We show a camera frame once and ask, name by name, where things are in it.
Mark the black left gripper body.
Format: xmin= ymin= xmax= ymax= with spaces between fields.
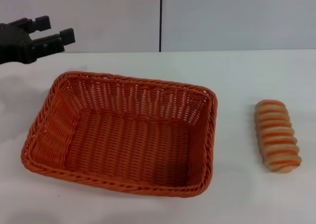
xmin=0 ymin=22 xmax=38 ymax=65

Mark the orange woven plastic basket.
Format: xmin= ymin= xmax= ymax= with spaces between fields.
xmin=21 ymin=71 xmax=219 ymax=198

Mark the striped orange cream bread roll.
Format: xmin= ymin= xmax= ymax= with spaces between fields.
xmin=254 ymin=99 xmax=302 ymax=173

